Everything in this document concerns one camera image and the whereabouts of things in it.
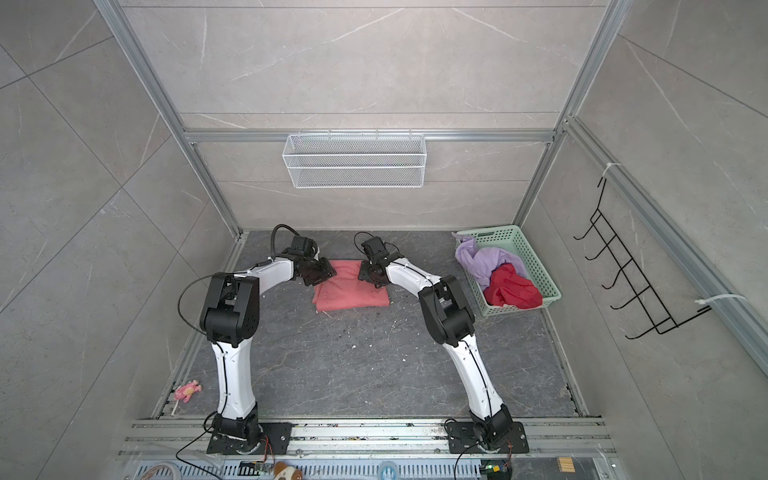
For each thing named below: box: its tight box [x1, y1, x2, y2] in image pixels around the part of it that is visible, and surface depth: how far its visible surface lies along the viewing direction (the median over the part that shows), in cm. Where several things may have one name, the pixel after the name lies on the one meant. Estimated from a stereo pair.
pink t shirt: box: [312, 260, 390, 312], surface depth 99 cm
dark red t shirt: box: [484, 262, 543, 309], surface depth 90 cm
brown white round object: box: [273, 461, 303, 480], surface depth 68 cm
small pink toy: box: [171, 379, 202, 416], surface depth 81 cm
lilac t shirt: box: [452, 232, 527, 291], surface depth 97 cm
